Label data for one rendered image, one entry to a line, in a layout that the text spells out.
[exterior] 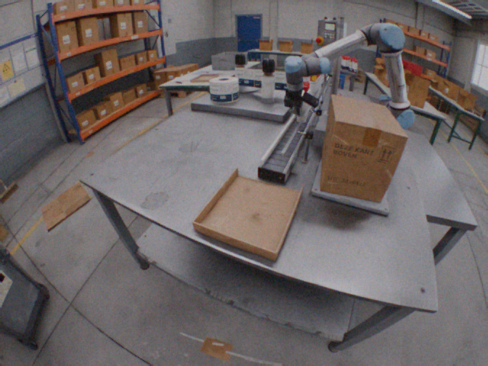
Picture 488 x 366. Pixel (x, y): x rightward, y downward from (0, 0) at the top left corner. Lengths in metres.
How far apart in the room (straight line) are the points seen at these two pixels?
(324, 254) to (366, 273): 0.14
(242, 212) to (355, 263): 0.38
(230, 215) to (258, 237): 0.12
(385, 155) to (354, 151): 0.11
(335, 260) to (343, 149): 0.33
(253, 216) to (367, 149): 0.41
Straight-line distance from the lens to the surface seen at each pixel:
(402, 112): 1.19
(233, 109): 1.42
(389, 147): 0.72
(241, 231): 0.65
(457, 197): 1.26
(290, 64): 0.91
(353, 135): 0.68
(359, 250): 0.69
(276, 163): 0.84
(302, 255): 0.62
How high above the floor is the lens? 1.35
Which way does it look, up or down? 39 degrees down
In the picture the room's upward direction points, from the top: 1 degrees counter-clockwise
